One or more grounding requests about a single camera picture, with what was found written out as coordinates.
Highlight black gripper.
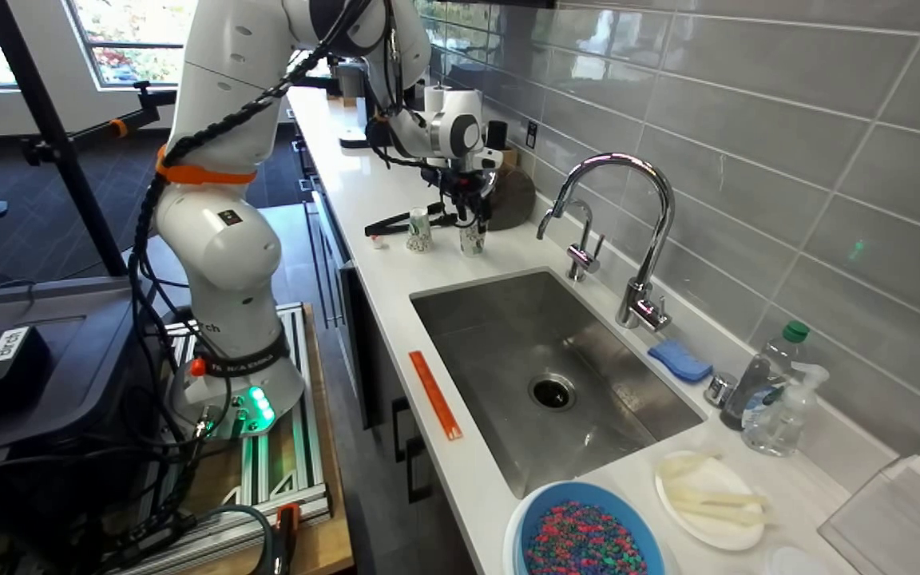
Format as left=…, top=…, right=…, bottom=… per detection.
left=437, top=157, right=499, bottom=230

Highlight black case with QR label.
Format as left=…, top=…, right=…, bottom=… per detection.
left=0, top=274, right=166, bottom=474

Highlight aluminium base frame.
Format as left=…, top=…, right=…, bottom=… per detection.
left=166, top=301, right=335, bottom=524

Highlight black tripod pole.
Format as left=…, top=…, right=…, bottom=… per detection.
left=0, top=0, right=135, bottom=282

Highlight black kitchen tongs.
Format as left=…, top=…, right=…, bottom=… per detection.
left=360, top=201, right=461, bottom=241

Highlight wooden base board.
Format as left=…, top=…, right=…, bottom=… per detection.
left=117, top=307, right=357, bottom=575

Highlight bottle with green cap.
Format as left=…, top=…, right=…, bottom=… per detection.
left=718, top=318, right=815, bottom=436

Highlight tall chrome faucet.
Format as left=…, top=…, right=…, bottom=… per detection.
left=534, top=152, right=680, bottom=336

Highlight dark kitchen cabinet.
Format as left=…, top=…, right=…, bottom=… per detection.
left=293, top=137, right=454, bottom=575

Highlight orange strip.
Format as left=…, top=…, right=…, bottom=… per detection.
left=404, top=349, right=466, bottom=445

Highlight white translucent container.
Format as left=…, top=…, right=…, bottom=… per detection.
left=816, top=436, right=920, bottom=575

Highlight stainless steel sink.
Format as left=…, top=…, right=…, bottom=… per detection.
left=408, top=268, right=704, bottom=502

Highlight black coffee machine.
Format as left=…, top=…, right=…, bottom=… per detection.
left=330, top=52, right=422, bottom=154

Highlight black cable bundle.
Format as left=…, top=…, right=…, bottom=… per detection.
left=54, top=349, right=280, bottom=575

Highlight blue sponge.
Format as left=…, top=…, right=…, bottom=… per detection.
left=645, top=336, right=716, bottom=386

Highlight blue bowl of colourful beads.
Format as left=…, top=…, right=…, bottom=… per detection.
left=502, top=475, right=670, bottom=575

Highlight white plate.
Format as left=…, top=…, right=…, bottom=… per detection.
left=647, top=452, right=770, bottom=556

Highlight small chrome faucet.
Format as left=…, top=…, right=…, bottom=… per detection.
left=563, top=197, right=606, bottom=285

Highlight paper cup with brown swirls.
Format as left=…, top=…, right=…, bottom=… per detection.
left=404, top=209, right=434, bottom=256
left=457, top=218, right=490, bottom=256

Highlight clear plastic bottle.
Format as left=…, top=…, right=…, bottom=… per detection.
left=741, top=362, right=834, bottom=459

